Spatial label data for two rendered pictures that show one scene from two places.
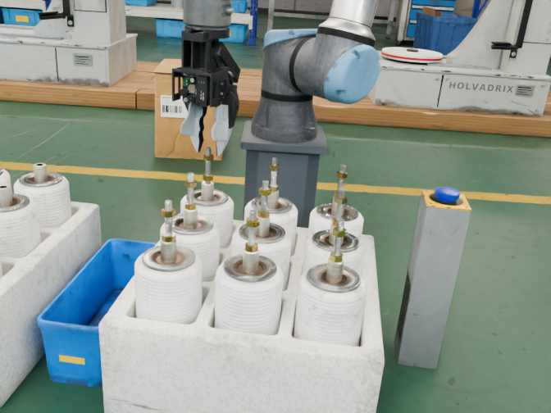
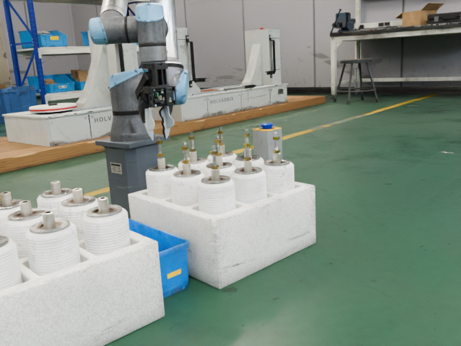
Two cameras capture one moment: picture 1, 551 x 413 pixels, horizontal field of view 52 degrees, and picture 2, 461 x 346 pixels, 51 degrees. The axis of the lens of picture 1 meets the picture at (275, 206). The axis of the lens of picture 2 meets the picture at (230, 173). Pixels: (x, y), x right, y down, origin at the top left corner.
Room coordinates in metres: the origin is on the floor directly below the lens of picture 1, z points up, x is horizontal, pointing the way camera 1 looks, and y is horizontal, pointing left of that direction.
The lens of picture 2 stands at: (-0.12, 1.00, 0.55)
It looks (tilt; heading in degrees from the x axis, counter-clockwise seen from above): 13 degrees down; 312
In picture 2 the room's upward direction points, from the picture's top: 3 degrees counter-clockwise
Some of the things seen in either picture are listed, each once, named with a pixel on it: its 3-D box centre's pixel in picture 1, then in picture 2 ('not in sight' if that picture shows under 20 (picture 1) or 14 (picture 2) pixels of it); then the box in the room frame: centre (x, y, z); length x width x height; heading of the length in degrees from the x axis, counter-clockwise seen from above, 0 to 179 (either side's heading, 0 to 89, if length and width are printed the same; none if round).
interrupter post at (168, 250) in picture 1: (168, 250); (215, 175); (0.71, 0.15, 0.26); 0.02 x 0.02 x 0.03
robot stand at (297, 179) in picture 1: (279, 194); (136, 179); (1.24, -0.01, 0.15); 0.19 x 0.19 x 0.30; 1
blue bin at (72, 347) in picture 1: (107, 306); (140, 255); (0.86, 0.29, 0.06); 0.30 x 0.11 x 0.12; 175
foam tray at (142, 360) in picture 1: (257, 317); (222, 218); (0.81, 0.02, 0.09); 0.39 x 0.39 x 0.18; 85
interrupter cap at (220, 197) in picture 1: (207, 197); (162, 168); (0.94, 0.12, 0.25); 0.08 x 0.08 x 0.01
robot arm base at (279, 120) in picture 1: (285, 111); (131, 123); (1.24, -0.01, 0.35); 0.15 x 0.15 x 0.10
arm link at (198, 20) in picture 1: (209, 14); (154, 55); (0.93, 0.13, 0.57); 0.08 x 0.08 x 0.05
